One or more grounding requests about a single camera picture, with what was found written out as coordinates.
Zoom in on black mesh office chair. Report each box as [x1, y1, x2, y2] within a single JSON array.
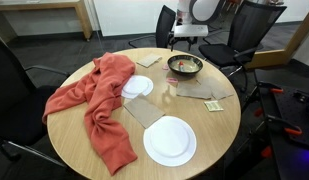
[[198, 0, 288, 94], [0, 34, 71, 180]]

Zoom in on white round plate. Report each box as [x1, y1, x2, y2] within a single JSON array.
[[142, 115, 198, 168], [121, 74, 154, 100]]

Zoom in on dark bowl with beige inside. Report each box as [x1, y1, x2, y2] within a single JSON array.
[[167, 54, 205, 77]]

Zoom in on cardboard square right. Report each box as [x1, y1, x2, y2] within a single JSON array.
[[136, 53, 163, 69]]

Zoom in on round wooden table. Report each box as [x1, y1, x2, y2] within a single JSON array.
[[46, 47, 242, 180]]

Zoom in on red cloth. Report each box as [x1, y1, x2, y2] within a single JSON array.
[[42, 52, 139, 177]]

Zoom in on small yellow packet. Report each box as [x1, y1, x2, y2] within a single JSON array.
[[203, 99, 225, 113]]

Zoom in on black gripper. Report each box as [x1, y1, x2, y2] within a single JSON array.
[[169, 35, 199, 52]]

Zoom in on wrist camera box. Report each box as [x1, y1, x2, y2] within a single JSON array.
[[173, 24, 209, 38]]

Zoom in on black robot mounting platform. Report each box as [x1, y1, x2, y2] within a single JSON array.
[[267, 83, 309, 150]]

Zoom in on wooden desk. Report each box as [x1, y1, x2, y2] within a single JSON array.
[[0, 0, 94, 42]]

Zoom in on orange and black clamp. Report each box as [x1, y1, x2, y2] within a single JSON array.
[[259, 114, 304, 160], [253, 81, 286, 118]]

